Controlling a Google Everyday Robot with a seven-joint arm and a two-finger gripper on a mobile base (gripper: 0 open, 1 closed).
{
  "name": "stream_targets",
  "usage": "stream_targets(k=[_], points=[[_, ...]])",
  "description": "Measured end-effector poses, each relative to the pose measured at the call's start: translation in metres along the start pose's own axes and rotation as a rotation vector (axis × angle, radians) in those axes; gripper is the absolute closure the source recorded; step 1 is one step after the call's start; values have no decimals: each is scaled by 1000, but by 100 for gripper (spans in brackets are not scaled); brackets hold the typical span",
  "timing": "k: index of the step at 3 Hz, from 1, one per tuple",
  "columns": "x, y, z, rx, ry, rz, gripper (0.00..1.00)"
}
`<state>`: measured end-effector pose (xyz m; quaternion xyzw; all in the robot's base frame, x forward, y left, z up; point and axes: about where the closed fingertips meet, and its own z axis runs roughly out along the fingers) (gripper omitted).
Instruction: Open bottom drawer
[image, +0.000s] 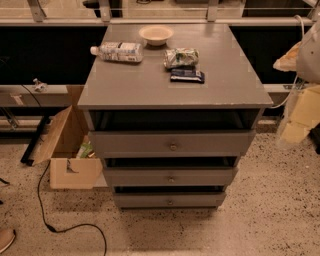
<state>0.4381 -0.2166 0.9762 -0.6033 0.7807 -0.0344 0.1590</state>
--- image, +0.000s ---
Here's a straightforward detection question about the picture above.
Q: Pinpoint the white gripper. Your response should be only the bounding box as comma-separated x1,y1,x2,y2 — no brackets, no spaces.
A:
273,42,320,149

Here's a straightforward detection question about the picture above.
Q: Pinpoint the grey bottom drawer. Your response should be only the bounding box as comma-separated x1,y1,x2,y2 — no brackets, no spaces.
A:
113,192,226,208

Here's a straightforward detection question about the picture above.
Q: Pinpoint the grey drawer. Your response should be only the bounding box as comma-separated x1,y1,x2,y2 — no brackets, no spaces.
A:
88,130,255,158
113,192,226,208
104,168,238,187

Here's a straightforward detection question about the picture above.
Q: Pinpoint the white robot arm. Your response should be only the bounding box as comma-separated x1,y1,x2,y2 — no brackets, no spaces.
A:
273,20,320,148

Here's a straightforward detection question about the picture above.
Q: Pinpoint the grey top drawer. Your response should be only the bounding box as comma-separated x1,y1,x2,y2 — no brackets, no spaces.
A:
88,130,255,158

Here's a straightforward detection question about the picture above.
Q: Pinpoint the grey drawer cabinet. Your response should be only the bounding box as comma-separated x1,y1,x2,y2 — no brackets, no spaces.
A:
78,23,272,195

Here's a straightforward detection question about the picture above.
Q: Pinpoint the grey middle drawer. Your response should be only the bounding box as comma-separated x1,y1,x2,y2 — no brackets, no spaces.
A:
104,168,238,187

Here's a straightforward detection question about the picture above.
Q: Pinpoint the open cardboard box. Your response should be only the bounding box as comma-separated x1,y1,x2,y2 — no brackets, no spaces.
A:
32,86,107,189

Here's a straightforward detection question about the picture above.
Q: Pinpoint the dark blue snack packet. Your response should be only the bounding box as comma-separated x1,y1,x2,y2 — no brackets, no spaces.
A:
170,69,205,84

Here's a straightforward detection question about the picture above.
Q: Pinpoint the green white snack bag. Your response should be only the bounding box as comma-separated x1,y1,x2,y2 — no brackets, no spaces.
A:
164,48,199,69

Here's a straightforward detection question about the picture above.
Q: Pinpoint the white bowl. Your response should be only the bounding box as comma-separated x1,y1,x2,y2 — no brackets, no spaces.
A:
139,25,174,46

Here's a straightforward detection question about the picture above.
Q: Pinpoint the clear plastic water bottle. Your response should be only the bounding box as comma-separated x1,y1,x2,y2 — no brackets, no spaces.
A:
90,42,143,63

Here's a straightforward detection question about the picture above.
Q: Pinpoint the green packet in box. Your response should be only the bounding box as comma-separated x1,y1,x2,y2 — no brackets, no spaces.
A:
76,142,94,158

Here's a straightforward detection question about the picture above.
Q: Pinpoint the small clear object on ledge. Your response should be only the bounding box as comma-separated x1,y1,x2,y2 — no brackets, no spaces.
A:
33,78,48,93

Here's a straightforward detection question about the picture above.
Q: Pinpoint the brown shoe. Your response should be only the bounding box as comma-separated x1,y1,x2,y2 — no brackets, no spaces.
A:
0,228,16,253

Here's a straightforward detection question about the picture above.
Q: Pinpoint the white cable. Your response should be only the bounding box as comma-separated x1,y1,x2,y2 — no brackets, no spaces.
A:
268,14,306,110

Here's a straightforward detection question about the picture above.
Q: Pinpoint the black power cable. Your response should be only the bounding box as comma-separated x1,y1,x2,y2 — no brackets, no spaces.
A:
0,56,108,256

